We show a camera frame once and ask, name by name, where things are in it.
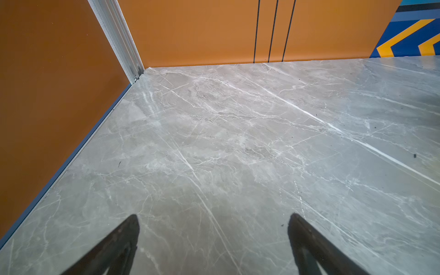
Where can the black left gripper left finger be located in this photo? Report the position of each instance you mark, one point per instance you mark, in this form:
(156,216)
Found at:
(113,255)

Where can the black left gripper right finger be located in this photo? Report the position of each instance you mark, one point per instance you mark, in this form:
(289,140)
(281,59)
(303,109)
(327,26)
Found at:
(313,253)

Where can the aluminium corner post left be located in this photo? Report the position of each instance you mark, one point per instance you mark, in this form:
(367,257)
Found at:
(110,17)

